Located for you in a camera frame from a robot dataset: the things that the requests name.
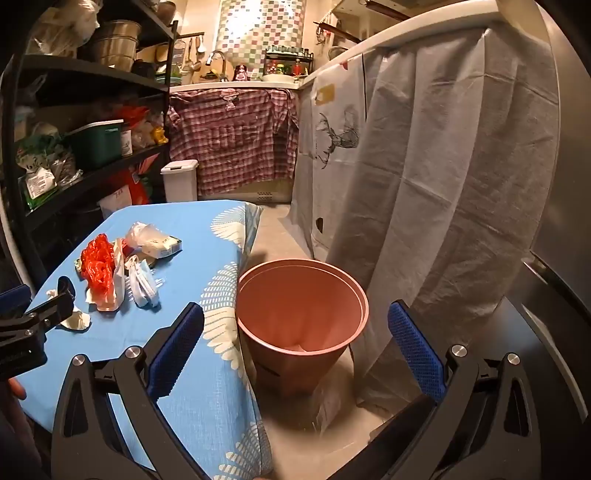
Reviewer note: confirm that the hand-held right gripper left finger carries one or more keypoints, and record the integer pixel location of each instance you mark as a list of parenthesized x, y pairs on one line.
[(178, 350)]

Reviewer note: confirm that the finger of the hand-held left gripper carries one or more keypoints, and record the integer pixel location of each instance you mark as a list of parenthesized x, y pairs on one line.
[(55, 309), (14, 300)]

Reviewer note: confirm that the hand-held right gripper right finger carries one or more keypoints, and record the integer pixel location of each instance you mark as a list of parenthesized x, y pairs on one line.
[(415, 355)]

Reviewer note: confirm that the small white tissue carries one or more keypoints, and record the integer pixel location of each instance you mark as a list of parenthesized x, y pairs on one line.
[(51, 294)]

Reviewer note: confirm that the large white tissue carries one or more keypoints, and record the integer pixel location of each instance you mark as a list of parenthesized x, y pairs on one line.
[(76, 321)]

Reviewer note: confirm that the small white plastic bag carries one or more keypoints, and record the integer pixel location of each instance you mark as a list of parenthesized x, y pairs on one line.
[(113, 295)]

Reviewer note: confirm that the red plastic bag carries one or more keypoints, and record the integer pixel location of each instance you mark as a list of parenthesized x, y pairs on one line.
[(97, 263)]

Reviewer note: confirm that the blue face mask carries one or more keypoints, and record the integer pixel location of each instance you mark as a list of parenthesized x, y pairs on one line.
[(143, 286)]

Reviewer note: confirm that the clear plastic bag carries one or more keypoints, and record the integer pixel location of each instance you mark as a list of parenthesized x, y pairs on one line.
[(141, 235)]

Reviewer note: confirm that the pink plastic bin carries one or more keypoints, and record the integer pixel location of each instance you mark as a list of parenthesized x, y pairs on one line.
[(300, 314)]

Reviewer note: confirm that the person's left hand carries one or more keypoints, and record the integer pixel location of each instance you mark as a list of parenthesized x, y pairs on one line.
[(17, 388)]

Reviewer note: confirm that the green white food packet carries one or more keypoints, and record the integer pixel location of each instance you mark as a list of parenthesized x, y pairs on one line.
[(39, 187), (37, 154)]

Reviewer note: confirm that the white sack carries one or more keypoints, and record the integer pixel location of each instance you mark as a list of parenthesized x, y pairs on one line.
[(115, 203)]

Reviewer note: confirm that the dark food packet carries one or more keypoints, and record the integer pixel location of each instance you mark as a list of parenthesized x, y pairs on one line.
[(67, 168)]

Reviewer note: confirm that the red orange sack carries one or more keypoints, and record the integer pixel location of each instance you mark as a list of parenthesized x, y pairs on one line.
[(138, 187)]

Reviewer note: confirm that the white lidded bin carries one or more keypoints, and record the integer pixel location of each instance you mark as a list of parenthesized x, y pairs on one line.
[(180, 184)]

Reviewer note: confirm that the green cooler box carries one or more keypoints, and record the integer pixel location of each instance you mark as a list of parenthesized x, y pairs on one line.
[(97, 145)]

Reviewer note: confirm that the grey curtain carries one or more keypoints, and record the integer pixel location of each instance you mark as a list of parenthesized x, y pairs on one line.
[(438, 184)]

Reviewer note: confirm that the white label jar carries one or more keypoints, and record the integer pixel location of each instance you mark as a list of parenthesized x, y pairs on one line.
[(127, 144)]

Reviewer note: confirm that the yellow packet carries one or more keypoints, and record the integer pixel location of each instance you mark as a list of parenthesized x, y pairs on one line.
[(159, 136)]

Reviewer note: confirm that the red shelf bag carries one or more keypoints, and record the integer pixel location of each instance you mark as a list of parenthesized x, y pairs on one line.
[(131, 117)]

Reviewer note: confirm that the red plaid cloth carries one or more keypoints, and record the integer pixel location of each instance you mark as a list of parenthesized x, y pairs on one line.
[(231, 138)]

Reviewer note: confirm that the black shelf rack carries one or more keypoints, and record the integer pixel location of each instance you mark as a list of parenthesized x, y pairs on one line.
[(83, 76)]

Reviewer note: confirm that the large steel pot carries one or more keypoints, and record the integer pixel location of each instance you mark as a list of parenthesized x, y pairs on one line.
[(115, 53)]

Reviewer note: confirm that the large white plastic bag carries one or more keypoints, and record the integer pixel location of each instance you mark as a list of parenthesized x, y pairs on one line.
[(64, 27)]

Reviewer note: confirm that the small steel pot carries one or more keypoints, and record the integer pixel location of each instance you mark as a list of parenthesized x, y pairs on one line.
[(120, 30)]

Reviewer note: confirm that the hanging kitchen utensils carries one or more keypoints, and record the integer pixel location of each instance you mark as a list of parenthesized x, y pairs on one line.
[(196, 53)]

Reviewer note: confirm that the steel faucet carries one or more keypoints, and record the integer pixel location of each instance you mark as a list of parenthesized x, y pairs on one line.
[(217, 57)]

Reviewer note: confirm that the black spice rack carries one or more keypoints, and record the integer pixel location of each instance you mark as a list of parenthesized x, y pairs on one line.
[(288, 62)]

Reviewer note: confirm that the white kitchen counter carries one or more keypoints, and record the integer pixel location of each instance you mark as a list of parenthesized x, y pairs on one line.
[(415, 32)]

